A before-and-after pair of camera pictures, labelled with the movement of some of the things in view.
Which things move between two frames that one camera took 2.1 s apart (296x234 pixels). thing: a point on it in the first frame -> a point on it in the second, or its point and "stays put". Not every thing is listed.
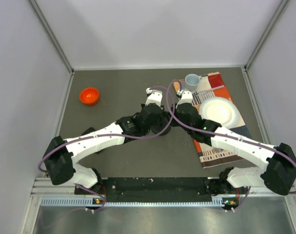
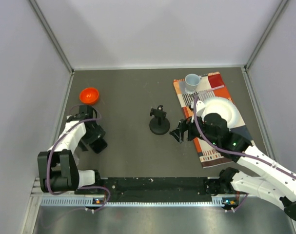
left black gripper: (155, 123) -> (98, 132)
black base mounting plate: (153, 189) stays put
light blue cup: (192, 81) stays put
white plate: (221, 109) stays put
